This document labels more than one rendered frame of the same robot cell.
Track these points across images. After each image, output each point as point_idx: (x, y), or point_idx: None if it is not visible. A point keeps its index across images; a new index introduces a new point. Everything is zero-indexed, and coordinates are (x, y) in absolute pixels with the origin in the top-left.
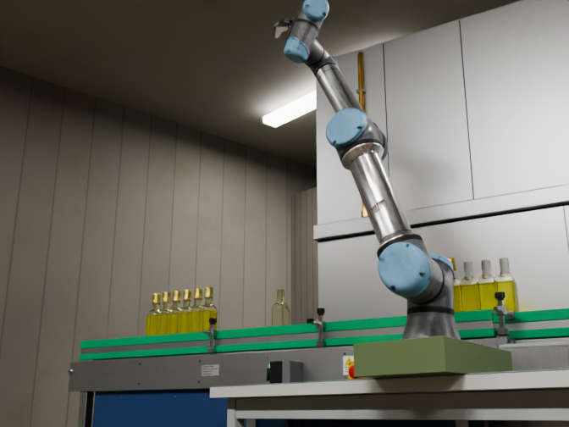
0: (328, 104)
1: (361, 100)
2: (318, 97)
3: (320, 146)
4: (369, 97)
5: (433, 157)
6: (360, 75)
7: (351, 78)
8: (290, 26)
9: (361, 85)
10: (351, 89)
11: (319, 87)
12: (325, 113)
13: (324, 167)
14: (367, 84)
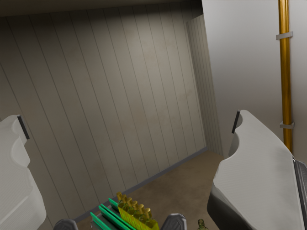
0: (225, 52)
1: (285, 53)
2: (211, 42)
3: (221, 105)
4: (300, 43)
5: None
6: (284, 7)
7: (263, 9)
8: (36, 224)
9: (285, 25)
10: (264, 29)
11: (210, 27)
12: (223, 64)
13: (229, 129)
14: (297, 19)
